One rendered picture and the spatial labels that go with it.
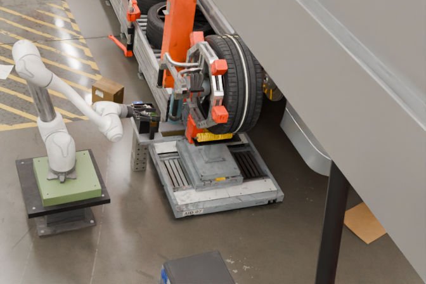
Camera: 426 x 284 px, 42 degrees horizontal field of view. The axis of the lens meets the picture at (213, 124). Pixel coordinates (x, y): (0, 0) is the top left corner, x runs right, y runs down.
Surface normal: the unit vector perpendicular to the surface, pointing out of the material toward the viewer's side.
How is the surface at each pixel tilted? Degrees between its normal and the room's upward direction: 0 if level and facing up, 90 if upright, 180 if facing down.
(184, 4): 90
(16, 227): 0
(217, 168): 0
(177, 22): 90
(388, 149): 90
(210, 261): 0
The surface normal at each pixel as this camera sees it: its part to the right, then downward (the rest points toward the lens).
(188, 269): 0.15, -0.79
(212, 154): 0.34, 0.61
